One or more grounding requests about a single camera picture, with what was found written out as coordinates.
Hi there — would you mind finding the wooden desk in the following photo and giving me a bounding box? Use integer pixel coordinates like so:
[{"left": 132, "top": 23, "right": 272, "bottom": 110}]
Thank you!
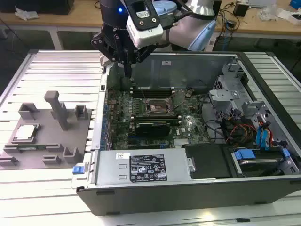
[
  {"left": 0, "top": 0, "right": 103, "bottom": 50},
  {"left": 211, "top": 0, "right": 301, "bottom": 48}
]

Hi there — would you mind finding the crumpled white paper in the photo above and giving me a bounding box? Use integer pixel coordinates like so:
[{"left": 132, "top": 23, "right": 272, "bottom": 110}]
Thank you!
[{"left": 14, "top": 6, "right": 40, "bottom": 20}]

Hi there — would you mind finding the white box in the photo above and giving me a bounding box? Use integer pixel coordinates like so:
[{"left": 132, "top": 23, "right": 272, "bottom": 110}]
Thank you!
[{"left": 276, "top": 9, "right": 301, "bottom": 25}]

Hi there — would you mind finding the grey metal disk bay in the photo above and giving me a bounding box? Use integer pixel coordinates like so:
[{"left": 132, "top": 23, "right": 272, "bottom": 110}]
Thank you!
[{"left": 208, "top": 74, "right": 250, "bottom": 122}]

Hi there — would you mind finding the clear plastic bag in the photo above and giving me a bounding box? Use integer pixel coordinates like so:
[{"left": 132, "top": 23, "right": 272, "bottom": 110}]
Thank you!
[{"left": 263, "top": 3, "right": 282, "bottom": 17}]

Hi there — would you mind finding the multicoloured power wire bundle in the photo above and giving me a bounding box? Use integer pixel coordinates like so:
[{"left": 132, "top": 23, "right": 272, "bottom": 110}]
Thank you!
[{"left": 225, "top": 123, "right": 258, "bottom": 144}]

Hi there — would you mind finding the silver chipset heatsink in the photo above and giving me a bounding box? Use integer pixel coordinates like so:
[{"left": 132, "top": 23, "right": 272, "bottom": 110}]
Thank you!
[{"left": 173, "top": 138, "right": 189, "bottom": 148}]

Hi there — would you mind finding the large black box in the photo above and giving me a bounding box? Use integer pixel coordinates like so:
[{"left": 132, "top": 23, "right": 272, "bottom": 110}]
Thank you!
[{"left": 0, "top": 0, "right": 75, "bottom": 15}]

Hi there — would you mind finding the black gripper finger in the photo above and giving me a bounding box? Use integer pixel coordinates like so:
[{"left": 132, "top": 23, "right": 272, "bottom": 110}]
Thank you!
[
  {"left": 128, "top": 44, "right": 158, "bottom": 78},
  {"left": 91, "top": 32, "right": 129, "bottom": 78}
]

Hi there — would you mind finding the silver CPU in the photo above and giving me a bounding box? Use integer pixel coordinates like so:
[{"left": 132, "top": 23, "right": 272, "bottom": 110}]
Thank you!
[{"left": 13, "top": 124, "right": 40, "bottom": 140}]

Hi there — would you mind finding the grey flat box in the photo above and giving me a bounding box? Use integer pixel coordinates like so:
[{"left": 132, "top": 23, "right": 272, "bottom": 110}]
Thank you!
[{"left": 248, "top": 0, "right": 277, "bottom": 8}]

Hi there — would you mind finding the grey power supply with label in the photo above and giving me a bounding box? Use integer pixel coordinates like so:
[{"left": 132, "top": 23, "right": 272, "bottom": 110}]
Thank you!
[{"left": 90, "top": 148, "right": 192, "bottom": 187}]

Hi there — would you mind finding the black RAM slot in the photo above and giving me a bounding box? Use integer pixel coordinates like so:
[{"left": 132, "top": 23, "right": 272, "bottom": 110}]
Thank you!
[
  {"left": 130, "top": 119, "right": 182, "bottom": 123},
  {"left": 130, "top": 121, "right": 182, "bottom": 126},
  {"left": 130, "top": 91, "right": 175, "bottom": 95},
  {"left": 130, "top": 93, "right": 175, "bottom": 97},
  {"left": 130, "top": 114, "right": 182, "bottom": 118},
  {"left": 130, "top": 117, "right": 182, "bottom": 121},
  {"left": 130, "top": 86, "right": 175, "bottom": 90},
  {"left": 130, "top": 89, "right": 175, "bottom": 93}
]

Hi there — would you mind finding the metal socket cover frame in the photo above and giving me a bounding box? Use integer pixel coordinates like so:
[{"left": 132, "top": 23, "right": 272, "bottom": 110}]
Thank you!
[{"left": 168, "top": 90, "right": 187, "bottom": 111}]

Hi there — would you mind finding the CPU socket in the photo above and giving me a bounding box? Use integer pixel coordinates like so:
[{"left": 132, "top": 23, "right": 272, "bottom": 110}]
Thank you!
[{"left": 144, "top": 96, "right": 174, "bottom": 117}]

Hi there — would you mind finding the green motherboard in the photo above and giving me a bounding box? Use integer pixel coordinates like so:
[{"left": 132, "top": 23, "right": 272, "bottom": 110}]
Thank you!
[{"left": 105, "top": 88, "right": 212, "bottom": 151}]

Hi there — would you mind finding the blue data wire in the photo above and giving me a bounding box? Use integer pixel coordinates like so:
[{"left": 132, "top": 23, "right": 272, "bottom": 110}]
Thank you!
[
  {"left": 255, "top": 126, "right": 264, "bottom": 150},
  {"left": 262, "top": 121, "right": 274, "bottom": 150}
]

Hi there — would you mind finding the white wrist camera black mount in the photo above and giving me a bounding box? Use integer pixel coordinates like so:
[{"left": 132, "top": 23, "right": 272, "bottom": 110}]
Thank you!
[{"left": 121, "top": 0, "right": 165, "bottom": 49}]

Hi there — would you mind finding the black plastic shroud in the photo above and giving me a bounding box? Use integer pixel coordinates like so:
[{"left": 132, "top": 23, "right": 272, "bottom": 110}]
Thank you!
[{"left": 182, "top": 143, "right": 233, "bottom": 180}]

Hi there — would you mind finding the small black box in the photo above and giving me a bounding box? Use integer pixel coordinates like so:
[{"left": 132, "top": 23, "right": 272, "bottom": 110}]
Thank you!
[{"left": 233, "top": 2, "right": 250, "bottom": 17}]

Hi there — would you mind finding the black graphics card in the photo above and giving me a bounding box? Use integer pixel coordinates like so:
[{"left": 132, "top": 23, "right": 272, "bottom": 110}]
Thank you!
[{"left": 134, "top": 121, "right": 172, "bottom": 137}]

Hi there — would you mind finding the thin metal locking lever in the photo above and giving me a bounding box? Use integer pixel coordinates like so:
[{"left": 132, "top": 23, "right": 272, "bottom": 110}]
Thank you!
[{"left": 138, "top": 85, "right": 149, "bottom": 103}]

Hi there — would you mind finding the grey parts rack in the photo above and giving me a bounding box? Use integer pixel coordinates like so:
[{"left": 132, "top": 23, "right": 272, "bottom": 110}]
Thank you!
[{"left": 0, "top": 90, "right": 93, "bottom": 170}]

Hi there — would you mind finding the open black grey PC case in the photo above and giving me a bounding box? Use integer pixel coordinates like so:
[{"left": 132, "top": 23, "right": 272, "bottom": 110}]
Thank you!
[{"left": 75, "top": 50, "right": 301, "bottom": 216}]

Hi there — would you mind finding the green RAM stick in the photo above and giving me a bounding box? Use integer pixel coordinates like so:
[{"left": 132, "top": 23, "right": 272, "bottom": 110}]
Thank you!
[{"left": 16, "top": 143, "right": 61, "bottom": 150}]

